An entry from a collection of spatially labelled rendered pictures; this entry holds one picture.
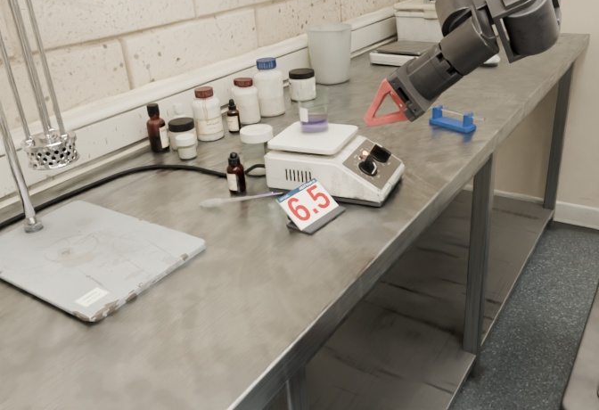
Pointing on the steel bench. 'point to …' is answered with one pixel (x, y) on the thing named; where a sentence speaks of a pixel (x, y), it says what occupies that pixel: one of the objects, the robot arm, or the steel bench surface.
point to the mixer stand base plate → (92, 258)
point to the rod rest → (452, 122)
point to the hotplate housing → (325, 175)
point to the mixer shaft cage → (44, 149)
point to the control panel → (376, 165)
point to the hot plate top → (332, 141)
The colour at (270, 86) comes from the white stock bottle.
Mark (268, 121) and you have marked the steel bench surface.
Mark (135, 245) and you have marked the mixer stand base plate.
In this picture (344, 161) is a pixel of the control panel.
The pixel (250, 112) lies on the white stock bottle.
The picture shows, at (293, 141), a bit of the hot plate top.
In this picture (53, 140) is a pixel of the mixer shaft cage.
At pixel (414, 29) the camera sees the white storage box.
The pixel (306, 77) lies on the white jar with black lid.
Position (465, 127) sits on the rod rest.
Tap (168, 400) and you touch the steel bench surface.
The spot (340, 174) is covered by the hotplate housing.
